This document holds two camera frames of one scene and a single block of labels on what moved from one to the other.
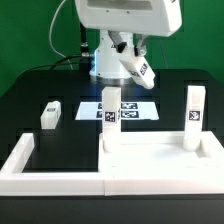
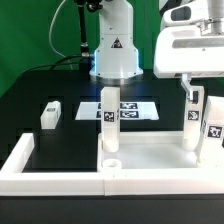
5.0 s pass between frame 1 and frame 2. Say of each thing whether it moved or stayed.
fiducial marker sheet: stayed
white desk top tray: stayed
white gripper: moved
